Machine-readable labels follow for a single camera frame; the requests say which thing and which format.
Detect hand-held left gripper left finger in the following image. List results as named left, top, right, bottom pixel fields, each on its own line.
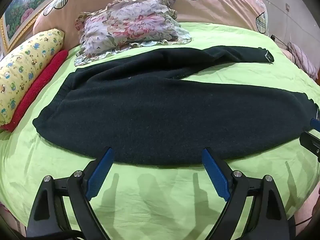
left=26, top=147, right=115, bottom=240

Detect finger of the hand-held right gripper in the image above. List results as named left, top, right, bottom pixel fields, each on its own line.
left=309, top=117, right=320, bottom=133
left=299, top=130, right=320, bottom=163

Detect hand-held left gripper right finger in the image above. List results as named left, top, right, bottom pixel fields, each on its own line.
left=201, top=147, right=291, bottom=240

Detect black pants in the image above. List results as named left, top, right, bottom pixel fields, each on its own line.
left=32, top=46, right=319, bottom=166

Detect green bed sheet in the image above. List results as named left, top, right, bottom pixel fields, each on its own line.
left=0, top=22, right=320, bottom=240

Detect striped pink pillow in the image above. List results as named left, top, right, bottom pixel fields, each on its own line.
left=287, top=42, right=318, bottom=79

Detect red fleece blanket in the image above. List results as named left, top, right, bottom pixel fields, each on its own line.
left=0, top=50, right=69, bottom=132

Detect yellow cartoon print pillow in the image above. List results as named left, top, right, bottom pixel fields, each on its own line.
left=0, top=28, right=65, bottom=126

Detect floral ruffled pillow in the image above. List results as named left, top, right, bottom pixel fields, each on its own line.
left=74, top=0, right=192, bottom=67

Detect pink quilt with plaid bears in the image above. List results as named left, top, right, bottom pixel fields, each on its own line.
left=32, top=0, right=269, bottom=47

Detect gold framed flower picture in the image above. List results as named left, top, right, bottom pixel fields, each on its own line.
left=1, top=0, right=80, bottom=53

